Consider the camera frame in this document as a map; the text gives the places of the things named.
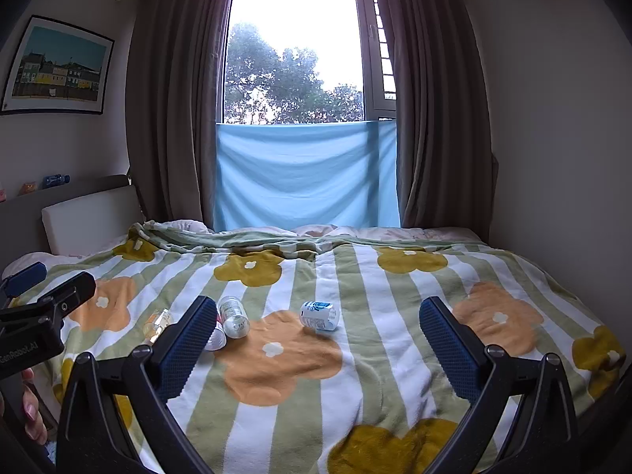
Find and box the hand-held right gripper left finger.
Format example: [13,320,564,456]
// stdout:
[56,295,218,474]

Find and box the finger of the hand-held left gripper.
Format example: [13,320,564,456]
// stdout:
[0,261,49,303]
[30,271,98,329]

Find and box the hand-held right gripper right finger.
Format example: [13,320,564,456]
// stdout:
[419,296,579,474]

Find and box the white cup with blue label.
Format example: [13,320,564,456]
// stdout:
[299,299,339,331]

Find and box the white cup with red rim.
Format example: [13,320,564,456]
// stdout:
[203,321,228,352]

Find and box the person's left hand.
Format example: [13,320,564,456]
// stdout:
[20,368,49,446]

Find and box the clear glass bottle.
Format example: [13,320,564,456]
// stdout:
[143,308,175,344]

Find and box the grey bed headboard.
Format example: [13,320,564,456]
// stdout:
[0,174,149,273]

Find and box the white headboard cushion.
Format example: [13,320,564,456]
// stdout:
[41,185,147,256]

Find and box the striped floral blanket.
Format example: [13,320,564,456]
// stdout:
[0,221,628,474]

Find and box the light blue cloth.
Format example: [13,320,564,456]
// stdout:
[213,119,402,233]

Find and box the brown curtain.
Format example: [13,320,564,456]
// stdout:
[126,0,234,232]
[374,0,495,245]

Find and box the framed picture of houses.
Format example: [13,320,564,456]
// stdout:
[0,15,116,117]

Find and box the window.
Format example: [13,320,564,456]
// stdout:
[216,0,399,126]

